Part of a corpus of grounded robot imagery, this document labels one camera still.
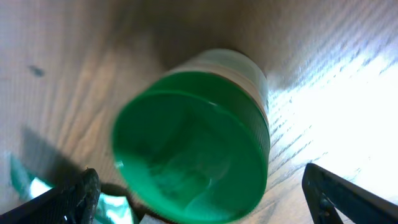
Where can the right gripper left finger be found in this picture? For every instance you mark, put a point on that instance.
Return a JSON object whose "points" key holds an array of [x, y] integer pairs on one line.
{"points": [[75, 201]]}

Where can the green lid white jar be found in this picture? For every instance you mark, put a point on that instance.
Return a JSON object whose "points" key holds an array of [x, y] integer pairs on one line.
{"points": [[194, 146]]}

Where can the teal wet wipes packet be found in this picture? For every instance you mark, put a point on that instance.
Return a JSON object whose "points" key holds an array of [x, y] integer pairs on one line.
{"points": [[110, 209]]}

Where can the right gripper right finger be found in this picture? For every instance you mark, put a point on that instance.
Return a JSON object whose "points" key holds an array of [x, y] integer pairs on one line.
{"points": [[327, 194]]}

